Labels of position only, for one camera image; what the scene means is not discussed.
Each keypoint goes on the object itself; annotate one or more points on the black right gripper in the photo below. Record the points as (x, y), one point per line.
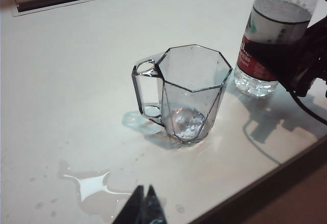
(316, 55)

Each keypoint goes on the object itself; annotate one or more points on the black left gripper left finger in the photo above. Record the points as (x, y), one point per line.
(131, 208)

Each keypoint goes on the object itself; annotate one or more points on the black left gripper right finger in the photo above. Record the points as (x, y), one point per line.
(154, 208)

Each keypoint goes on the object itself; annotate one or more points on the clear red-label water bottle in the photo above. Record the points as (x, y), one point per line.
(276, 11)

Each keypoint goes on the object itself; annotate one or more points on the spilled water puddle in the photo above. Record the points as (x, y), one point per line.
(92, 185)

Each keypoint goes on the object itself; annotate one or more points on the clear faceted glass mug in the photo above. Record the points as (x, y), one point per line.
(189, 106)

